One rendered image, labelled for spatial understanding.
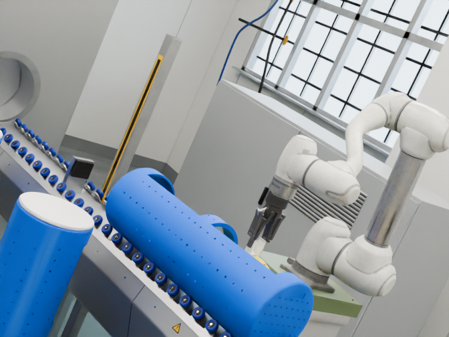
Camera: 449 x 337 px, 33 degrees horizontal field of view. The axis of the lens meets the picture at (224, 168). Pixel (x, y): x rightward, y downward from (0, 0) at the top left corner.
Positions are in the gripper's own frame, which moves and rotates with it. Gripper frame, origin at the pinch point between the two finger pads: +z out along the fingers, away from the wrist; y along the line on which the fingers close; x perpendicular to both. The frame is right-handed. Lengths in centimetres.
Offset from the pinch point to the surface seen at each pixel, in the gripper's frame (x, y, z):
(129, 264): -40, 12, 30
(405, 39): -198, -311, -104
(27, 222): -51, 53, 24
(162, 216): -33.7, 13.1, 7.1
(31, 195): -65, 46, 19
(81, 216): -52, 32, 19
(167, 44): -120, -29, -43
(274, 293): 23.1, 10.8, 4.1
